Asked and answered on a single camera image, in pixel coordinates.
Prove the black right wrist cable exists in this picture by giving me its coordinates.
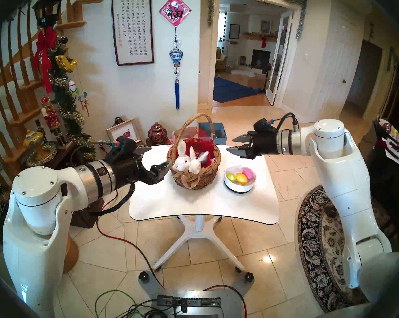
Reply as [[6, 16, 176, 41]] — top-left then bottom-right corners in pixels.
[[275, 113, 300, 133]]

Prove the ornate brass plate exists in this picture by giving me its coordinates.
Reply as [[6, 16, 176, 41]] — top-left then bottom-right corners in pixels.
[[26, 143, 58, 167]]

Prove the red white santa hat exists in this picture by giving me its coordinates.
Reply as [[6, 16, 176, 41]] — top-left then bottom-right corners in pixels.
[[376, 138, 399, 152]]

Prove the red black lidded jar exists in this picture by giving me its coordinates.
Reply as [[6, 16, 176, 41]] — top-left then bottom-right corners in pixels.
[[148, 122, 168, 145]]

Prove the small black nutcracker figure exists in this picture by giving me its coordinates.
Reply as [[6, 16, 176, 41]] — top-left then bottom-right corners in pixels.
[[35, 119, 48, 144]]

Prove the red tissue basket lining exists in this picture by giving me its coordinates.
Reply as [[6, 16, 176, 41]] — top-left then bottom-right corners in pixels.
[[176, 127, 218, 169]]

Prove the red nutcracker figure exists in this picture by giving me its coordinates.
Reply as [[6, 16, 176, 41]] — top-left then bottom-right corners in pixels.
[[41, 96, 67, 146]]

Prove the blue vase tassel ornament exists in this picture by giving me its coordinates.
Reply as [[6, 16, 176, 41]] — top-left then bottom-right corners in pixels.
[[169, 26, 183, 110]]

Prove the black tray of ornaments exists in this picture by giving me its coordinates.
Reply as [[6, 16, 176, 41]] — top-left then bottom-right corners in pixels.
[[378, 119, 399, 152]]

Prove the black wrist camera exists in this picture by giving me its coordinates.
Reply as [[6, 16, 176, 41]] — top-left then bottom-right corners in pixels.
[[253, 119, 279, 134], [109, 137, 137, 156]]

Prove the wooden stair railing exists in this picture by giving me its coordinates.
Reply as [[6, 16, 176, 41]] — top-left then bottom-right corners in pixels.
[[0, 0, 104, 175]]

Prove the green cable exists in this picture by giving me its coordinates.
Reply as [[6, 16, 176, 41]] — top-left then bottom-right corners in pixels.
[[94, 289, 142, 318]]

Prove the framed chinese calligraphy scroll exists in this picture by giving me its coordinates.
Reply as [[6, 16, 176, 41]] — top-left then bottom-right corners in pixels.
[[111, 0, 154, 66]]

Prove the wooden mantel shelf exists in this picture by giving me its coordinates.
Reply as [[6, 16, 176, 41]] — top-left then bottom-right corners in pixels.
[[243, 33, 277, 43]]

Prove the framed red shoe picture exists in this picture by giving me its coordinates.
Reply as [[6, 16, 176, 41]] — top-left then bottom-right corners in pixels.
[[106, 118, 142, 143]]

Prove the white panel door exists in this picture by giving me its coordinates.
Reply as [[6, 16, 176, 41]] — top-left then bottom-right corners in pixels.
[[314, 16, 359, 122]]

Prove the white round bowl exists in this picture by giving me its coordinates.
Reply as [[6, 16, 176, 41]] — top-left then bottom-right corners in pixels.
[[224, 165, 256, 193]]

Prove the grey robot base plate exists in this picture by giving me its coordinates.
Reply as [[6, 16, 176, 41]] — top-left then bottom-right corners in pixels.
[[138, 271, 254, 318]]

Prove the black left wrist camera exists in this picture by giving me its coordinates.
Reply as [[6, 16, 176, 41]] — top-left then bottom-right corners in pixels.
[[109, 137, 137, 156]]

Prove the black standing fan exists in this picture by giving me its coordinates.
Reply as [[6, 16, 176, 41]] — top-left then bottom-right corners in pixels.
[[261, 63, 273, 91]]

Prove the gold foil ornament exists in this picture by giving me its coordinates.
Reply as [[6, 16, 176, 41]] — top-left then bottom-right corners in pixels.
[[55, 55, 78, 72]]

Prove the black cable bundle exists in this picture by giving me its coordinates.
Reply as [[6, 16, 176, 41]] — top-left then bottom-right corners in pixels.
[[112, 298, 183, 318]]

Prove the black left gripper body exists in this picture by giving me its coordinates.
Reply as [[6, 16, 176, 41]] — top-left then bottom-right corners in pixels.
[[113, 153, 151, 189]]

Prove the white table pedestal base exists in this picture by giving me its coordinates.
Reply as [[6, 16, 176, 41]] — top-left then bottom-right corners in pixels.
[[152, 215, 245, 273]]

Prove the brown wicker handle basket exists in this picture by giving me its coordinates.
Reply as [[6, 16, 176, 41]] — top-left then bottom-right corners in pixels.
[[167, 113, 221, 190]]

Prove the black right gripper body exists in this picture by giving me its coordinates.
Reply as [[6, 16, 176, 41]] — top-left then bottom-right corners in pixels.
[[249, 130, 281, 159]]

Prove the black power strip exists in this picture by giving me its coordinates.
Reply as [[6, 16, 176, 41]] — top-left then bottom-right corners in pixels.
[[156, 295, 221, 308]]

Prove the red diamond fu decoration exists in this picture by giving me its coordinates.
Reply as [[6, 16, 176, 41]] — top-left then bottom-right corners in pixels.
[[159, 0, 192, 27]]

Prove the decorated green christmas garland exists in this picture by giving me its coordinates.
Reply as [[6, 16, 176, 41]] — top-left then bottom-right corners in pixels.
[[46, 36, 97, 162]]

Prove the tan armchair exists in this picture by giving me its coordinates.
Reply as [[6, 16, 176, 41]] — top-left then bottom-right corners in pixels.
[[215, 47, 229, 72]]

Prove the white glass french door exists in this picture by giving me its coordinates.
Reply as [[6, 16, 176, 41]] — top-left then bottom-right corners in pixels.
[[266, 11, 293, 106]]

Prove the round wooden post base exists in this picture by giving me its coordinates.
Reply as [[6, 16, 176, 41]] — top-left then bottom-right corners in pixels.
[[62, 236, 79, 275]]

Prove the black fireplace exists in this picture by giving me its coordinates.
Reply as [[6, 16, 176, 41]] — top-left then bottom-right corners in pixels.
[[251, 49, 272, 69]]

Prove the large white plush bunny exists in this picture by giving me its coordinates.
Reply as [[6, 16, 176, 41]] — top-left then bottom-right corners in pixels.
[[172, 139, 191, 172]]

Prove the silver green tinsel garland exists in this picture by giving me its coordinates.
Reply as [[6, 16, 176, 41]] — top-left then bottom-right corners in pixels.
[[208, 0, 307, 40]]

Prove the black lantern lamp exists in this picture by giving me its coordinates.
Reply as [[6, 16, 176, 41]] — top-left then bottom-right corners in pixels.
[[32, 0, 65, 28]]

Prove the blue open box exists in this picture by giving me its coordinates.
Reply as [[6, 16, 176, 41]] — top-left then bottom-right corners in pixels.
[[198, 122, 227, 145]]

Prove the black left arm hose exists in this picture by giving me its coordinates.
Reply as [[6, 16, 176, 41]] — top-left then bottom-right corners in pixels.
[[89, 183, 136, 217]]

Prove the large patterned oriental rug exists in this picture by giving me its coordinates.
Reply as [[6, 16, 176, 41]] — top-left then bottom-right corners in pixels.
[[297, 185, 398, 313]]

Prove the blue floor rug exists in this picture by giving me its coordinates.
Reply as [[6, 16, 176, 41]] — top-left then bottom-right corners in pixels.
[[213, 77, 264, 103]]

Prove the small white plush bunny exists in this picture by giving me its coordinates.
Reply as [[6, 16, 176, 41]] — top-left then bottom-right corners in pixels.
[[188, 147, 209, 174]]

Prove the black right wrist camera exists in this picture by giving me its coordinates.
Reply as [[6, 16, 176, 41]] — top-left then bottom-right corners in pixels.
[[253, 119, 279, 134]]

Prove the yellow ornate vase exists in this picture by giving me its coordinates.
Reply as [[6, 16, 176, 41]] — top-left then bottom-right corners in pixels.
[[23, 129, 44, 160]]

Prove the red ribbon bow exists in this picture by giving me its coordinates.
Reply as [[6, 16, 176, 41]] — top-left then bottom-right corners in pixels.
[[32, 26, 58, 94]]

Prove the tan burlap bow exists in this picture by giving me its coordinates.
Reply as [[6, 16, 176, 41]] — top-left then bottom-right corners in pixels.
[[173, 170, 201, 189]]

